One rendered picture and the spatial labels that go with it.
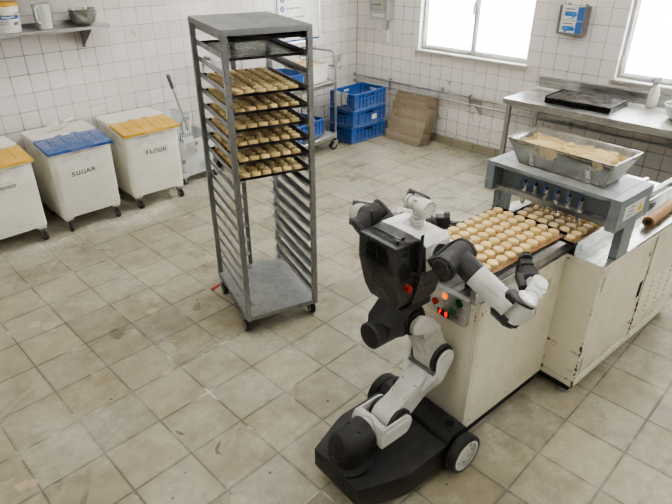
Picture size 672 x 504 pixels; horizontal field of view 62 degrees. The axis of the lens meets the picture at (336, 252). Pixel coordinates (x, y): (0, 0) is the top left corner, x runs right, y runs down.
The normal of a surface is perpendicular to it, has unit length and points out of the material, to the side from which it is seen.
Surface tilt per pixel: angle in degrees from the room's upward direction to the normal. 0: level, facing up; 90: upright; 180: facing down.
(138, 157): 92
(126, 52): 90
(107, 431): 0
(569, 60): 90
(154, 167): 92
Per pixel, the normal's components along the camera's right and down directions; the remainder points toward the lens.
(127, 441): 0.00, -0.87
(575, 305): -0.76, 0.32
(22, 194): 0.74, 0.36
